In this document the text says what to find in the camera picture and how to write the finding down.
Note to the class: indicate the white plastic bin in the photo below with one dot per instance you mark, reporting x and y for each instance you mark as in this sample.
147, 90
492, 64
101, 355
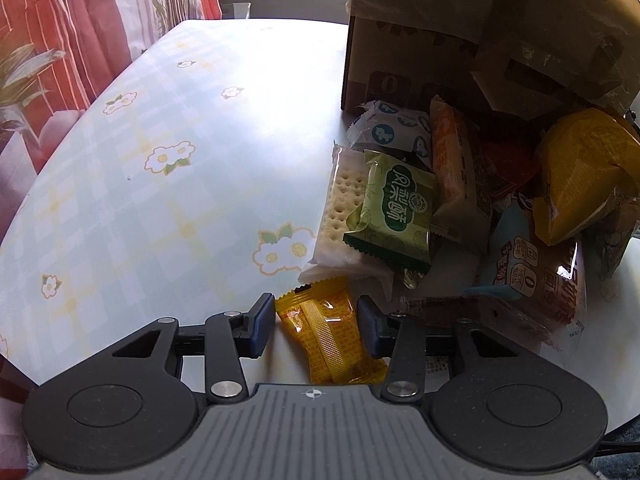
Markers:
235, 11

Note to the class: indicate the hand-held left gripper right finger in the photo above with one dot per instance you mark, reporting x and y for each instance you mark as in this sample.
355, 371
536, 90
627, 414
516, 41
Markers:
370, 327

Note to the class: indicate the plastic-lined cardboard box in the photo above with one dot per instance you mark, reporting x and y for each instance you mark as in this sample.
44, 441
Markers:
400, 45

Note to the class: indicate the orange and white snack packet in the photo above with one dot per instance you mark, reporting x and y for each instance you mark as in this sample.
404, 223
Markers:
452, 160

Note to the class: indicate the white blue animal-print packet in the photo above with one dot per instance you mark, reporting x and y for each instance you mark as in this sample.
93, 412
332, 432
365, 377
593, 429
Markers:
395, 130

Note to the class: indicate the red snack packet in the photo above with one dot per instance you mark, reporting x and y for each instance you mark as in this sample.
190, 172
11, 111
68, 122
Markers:
510, 165

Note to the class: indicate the green snack packet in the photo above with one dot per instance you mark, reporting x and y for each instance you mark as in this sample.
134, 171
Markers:
395, 210

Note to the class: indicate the brown and blue snack bag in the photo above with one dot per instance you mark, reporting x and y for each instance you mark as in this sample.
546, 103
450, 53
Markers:
540, 270

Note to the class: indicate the large yellow snack bag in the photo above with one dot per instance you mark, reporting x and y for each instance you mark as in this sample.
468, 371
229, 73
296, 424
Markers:
580, 170

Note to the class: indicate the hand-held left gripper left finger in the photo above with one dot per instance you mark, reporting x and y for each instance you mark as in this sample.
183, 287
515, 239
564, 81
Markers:
262, 327

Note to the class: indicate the floral plaid tablecloth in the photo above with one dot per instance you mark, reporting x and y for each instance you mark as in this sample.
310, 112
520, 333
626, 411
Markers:
175, 210

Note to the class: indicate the red striped leaf-print curtain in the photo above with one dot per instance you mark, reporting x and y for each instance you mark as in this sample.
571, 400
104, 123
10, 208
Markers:
75, 35

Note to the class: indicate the clear cracker packet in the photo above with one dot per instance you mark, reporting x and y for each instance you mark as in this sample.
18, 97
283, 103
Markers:
340, 200

